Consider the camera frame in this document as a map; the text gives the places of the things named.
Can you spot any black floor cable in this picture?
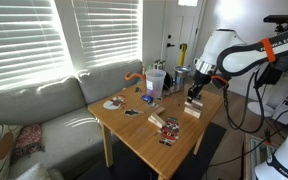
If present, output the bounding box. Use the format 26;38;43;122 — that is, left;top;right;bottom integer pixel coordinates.
207;131;287;168

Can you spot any red green nutcracker cutout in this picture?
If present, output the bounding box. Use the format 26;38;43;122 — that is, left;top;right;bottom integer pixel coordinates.
158;116;181;147

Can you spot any orange forearm strap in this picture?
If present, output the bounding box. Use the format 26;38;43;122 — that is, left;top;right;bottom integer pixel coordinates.
259;37;278;64

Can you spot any metal spoon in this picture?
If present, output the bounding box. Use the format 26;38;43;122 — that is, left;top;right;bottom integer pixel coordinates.
163;88;182;98

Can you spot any blue toy car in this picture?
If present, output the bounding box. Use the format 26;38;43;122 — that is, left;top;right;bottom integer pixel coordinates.
141;94;154;103

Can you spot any dark rug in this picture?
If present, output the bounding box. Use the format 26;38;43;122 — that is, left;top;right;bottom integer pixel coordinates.
77;121;228;180

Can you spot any small black figure cutout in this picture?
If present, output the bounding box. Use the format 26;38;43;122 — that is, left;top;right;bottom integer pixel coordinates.
123;108;144;117

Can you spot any black round object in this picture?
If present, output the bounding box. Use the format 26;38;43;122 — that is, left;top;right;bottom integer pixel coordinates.
163;72;175;91

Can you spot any red patterned cloth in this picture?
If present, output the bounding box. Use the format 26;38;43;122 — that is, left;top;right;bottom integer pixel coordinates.
10;123;46;164

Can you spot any orange octopus plush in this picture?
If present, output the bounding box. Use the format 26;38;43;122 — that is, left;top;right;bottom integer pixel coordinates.
123;70;147;82

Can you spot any white window blind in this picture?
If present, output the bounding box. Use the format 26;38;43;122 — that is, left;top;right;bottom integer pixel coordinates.
0;0;69;93
71;0;144;70

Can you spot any grey fabric sofa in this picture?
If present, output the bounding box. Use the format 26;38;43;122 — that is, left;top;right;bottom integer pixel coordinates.
0;59;144;180

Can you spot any wooden table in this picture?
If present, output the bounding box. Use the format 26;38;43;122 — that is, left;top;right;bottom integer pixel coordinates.
87;79;225;180

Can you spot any white cushion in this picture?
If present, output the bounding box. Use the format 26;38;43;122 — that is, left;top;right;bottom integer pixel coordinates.
15;162;65;180

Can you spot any yellow post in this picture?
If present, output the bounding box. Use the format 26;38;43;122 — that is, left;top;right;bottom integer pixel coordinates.
178;43;189;67

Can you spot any snowman cutout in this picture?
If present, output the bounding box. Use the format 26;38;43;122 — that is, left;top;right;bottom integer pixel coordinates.
102;94;128;111

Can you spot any orange wrist strap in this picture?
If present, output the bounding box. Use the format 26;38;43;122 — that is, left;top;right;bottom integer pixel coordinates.
211;75;229;86

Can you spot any light wooden block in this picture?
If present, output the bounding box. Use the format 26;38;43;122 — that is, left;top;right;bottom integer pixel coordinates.
153;105;166;116
183;105;203;120
147;112;167;130
185;99;205;109

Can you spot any translucent plastic cup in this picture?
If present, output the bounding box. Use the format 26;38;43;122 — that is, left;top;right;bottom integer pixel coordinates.
145;68;167;100

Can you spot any white round stand base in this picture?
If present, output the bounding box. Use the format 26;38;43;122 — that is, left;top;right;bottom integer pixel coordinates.
247;100;276;118

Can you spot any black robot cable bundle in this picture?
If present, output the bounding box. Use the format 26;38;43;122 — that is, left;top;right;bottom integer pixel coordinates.
221;63;268;135

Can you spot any steel tumbler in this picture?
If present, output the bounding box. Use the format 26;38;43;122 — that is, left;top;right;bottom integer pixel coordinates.
173;65;192;92

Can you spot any aluminium frame board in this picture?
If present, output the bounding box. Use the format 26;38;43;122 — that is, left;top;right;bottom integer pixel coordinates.
243;133;279;180

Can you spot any small colourful sticker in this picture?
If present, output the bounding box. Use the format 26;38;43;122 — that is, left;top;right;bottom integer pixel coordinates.
147;101;160;110

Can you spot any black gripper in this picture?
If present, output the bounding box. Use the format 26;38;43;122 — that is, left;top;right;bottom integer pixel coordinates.
186;70;212;104

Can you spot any white door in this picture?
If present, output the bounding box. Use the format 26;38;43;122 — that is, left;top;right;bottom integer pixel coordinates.
160;0;207;80

